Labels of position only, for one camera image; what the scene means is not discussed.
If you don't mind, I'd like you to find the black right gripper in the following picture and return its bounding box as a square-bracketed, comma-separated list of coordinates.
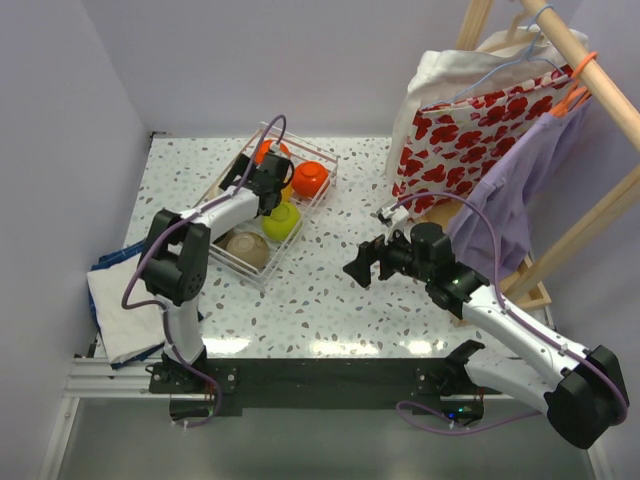
[342, 221, 432, 288]

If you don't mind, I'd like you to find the yellow orange bowl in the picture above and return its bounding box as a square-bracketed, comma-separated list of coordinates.
[281, 184, 293, 202]

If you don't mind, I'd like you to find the lime green bowl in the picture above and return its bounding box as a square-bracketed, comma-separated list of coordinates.
[262, 202, 301, 242]

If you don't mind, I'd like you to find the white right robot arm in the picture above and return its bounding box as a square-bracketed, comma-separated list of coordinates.
[343, 223, 629, 449]

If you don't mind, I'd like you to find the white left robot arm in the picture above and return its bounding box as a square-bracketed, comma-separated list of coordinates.
[135, 153, 294, 392]

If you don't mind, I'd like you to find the wooden clothes rack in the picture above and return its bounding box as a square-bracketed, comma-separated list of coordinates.
[414, 0, 640, 329]

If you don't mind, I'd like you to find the beige flower painted bowl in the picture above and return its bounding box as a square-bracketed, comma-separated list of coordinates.
[226, 232, 269, 269]

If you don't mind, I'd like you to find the lavender shirt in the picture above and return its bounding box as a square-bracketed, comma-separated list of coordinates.
[446, 101, 591, 279]

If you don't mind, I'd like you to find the red flower tote bag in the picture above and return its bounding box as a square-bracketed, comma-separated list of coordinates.
[391, 65, 572, 200]

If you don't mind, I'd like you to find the white blue folded towel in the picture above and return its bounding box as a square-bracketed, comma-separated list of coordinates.
[86, 241, 166, 370]

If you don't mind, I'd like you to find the white canvas tote bag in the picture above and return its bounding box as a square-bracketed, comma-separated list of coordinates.
[385, 25, 567, 181]

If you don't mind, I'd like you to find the orange hanger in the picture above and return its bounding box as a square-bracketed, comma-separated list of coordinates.
[549, 51, 598, 118]

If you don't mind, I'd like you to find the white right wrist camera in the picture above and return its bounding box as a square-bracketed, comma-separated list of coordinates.
[376, 205, 410, 237]

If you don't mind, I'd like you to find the white wire dish rack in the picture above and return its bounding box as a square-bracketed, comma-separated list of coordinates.
[188, 123, 338, 291]

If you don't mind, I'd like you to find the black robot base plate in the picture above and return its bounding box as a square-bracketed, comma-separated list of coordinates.
[145, 358, 486, 426]

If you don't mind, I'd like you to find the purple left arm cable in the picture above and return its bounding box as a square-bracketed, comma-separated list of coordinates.
[121, 114, 289, 429]

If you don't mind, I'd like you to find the blue wire hanger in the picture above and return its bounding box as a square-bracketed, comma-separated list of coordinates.
[420, 28, 563, 111]

